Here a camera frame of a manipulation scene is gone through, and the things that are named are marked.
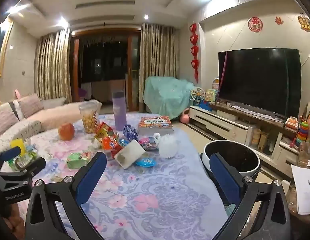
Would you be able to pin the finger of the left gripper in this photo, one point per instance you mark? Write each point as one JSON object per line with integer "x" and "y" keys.
{"x": 9, "y": 154}

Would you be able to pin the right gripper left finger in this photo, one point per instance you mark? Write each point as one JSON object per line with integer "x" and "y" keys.
{"x": 43, "y": 220}

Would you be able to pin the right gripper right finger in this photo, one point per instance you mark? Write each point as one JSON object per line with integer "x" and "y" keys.
{"x": 272, "y": 220}

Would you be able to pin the red snack bag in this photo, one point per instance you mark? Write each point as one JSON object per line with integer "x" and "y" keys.
{"x": 103, "y": 130}

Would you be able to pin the blue candy wrapper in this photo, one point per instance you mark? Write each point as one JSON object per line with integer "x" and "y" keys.
{"x": 145, "y": 162}

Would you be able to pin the pink plastic wrapper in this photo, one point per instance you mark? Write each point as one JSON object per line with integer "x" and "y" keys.
{"x": 144, "y": 140}

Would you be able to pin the white round trash bin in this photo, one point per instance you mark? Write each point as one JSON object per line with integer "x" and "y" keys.
{"x": 243, "y": 158}

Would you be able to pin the person's left hand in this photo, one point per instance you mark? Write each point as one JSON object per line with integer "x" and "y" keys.
{"x": 14, "y": 221}

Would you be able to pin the green snack packet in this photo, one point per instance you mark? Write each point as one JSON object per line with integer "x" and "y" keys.
{"x": 78, "y": 160}

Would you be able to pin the red apple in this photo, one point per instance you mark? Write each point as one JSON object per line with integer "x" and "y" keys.
{"x": 66, "y": 131}

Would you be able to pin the orange snack bag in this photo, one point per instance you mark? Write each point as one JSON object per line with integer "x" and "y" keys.
{"x": 110, "y": 144}

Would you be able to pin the white TV cabinet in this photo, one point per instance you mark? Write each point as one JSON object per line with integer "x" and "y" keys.
{"x": 273, "y": 149}

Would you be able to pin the floral tablecloth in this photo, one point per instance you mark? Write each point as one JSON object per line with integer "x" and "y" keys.
{"x": 175, "y": 199}

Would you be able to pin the clear jar of snacks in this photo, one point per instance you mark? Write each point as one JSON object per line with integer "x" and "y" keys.
{"x": 89, "y": 116}

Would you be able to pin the colourful foil wrapper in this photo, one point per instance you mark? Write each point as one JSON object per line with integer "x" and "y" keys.
{"x": 153, "y": 142}

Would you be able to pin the colourful children's book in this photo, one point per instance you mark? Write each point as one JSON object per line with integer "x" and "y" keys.
{"x": 155, "y": 124}

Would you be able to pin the left beige curtain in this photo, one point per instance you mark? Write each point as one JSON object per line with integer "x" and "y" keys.
{"x": 52, "y": 72}

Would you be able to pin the beige curtain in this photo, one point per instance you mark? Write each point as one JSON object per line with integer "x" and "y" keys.
{"x": 159, "y": 51}
{"x": 52, "y": 72}

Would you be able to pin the purple water bottle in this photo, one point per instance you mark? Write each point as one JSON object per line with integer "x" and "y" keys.
{"x": 119, "y": 110}

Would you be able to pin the pink kettlebell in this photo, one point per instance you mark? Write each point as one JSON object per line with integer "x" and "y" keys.
{"x": 185, "y": 116}

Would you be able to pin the black flat screen television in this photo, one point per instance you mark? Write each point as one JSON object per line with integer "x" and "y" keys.
{"x": 264, "y": 78}

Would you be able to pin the toy ferris wheel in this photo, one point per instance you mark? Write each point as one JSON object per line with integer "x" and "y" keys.
{"x": 197, "y": 96}

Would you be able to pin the teal cloth covered furniture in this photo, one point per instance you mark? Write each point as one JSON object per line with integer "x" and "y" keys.
{"x": 167, "y": 96}

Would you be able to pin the right beige curtain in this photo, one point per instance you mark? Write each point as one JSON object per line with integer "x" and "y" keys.
{"x": 159, "y": 51}

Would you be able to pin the round red fu decoration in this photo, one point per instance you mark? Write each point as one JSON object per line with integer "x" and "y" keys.
{"x": 255, "y": 24}

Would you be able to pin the rainbow stacking ring toy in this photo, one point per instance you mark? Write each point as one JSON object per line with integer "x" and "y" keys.
{"x": 301, "y": 135}

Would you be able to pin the wooden sliding door frame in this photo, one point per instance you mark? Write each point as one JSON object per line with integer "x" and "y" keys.
{"x": 104, "y": 61}

